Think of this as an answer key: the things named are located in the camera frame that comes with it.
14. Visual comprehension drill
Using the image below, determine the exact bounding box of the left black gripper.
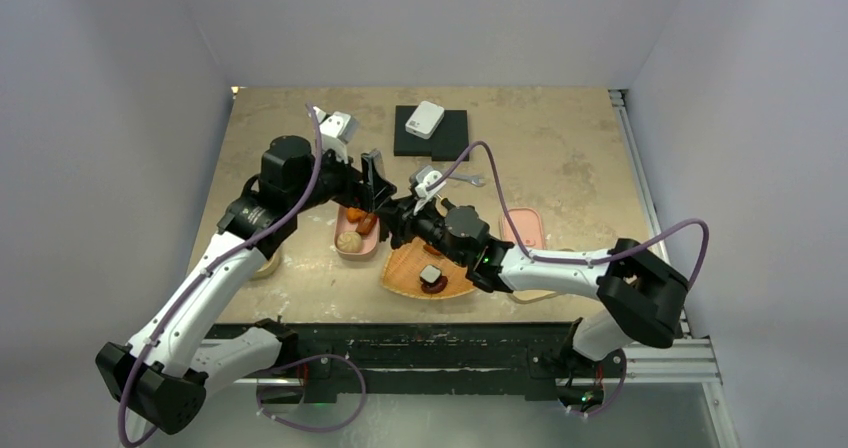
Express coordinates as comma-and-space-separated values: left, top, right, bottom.
290, 140, 395, 214

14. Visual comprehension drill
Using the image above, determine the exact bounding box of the black table front frame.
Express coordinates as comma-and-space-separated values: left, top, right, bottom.
256, 321, 625, 405

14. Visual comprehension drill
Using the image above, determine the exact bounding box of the beige steamed bun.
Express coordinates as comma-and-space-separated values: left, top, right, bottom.
335, 231, 364, 254

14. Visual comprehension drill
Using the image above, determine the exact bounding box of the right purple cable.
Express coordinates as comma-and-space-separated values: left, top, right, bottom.
423, 141, 710, 420

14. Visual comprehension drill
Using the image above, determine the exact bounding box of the aluminium rail right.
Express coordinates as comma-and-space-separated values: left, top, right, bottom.
608, 89, 693, 339

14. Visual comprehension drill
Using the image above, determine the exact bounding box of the silver wrench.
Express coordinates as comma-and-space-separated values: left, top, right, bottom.
447, 172, 486, 187

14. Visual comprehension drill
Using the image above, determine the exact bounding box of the white black sushi piece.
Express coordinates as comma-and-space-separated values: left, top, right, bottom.
419, 265, 442, 285

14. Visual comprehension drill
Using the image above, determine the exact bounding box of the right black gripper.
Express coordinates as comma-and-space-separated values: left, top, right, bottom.
377, 193, 469, 267

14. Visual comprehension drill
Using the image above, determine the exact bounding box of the beige lunch box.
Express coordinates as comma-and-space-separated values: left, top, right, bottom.
251, 251, 282, 281

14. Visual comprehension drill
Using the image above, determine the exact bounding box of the beige lunch box lid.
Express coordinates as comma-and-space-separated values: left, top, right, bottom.
508, 290, 559, 304

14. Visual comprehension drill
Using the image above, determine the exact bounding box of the pink lunch box lid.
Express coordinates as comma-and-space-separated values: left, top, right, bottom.
500, 207, 546, 250

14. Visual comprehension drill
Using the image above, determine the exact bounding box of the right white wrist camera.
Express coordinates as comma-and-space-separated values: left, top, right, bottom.
409, 165, 445, 215

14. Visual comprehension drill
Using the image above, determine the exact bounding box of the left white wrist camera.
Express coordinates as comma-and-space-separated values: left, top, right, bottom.
312, 106, 359, 164

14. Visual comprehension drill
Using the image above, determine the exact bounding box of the black foam block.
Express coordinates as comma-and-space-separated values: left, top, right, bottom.
393, 105, 470, 162

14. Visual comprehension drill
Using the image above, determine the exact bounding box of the orange fried chicken piece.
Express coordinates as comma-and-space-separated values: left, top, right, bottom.
345, 207, 367, 224

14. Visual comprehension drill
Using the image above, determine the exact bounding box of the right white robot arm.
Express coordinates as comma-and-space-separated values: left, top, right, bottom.
376, 197, 689, 375

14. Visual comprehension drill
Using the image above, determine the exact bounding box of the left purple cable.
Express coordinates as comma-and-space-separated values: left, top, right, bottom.
116, 103, 369, 448

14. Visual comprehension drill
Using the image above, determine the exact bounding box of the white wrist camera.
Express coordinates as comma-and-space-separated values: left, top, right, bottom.
312, 106, 359, 164
409, 165, 445, 215

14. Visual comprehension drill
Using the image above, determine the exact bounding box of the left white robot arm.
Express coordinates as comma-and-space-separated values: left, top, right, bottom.
95, 135, 396, 445

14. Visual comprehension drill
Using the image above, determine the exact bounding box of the woven bamboo basket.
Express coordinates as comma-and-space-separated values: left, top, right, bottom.
381, 238, 476, 300

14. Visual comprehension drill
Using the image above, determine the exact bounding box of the dark red round food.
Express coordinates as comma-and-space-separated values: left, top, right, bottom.
421, 275, 449, 295

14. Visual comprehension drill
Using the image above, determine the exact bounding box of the purple cable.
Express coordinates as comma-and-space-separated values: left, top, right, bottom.
423, 141, 710, 420
116, 103, 369, 448

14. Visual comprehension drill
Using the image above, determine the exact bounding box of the white small box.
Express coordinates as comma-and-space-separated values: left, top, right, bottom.
404, 100, 446, 140

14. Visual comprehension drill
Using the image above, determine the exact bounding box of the pink lunch box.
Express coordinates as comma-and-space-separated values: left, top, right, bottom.
333, 207, 380, 261

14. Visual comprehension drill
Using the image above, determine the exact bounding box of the dark red sausage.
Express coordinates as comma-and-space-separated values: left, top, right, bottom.
356, 213, 379, 237

